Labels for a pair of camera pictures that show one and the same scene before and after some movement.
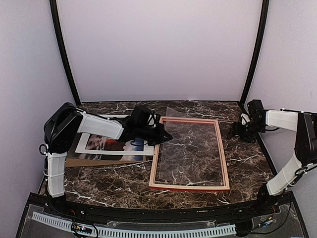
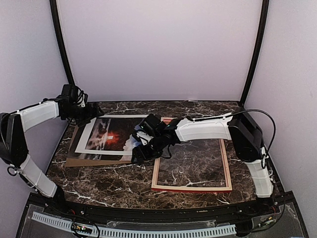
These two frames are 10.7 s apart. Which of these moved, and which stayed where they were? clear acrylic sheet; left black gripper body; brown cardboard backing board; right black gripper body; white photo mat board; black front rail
Moved: left black gripper body; right black gripper body
Stayed: clear acrylic sheet; black front rail; white photo mat board; brown cardboard backing board
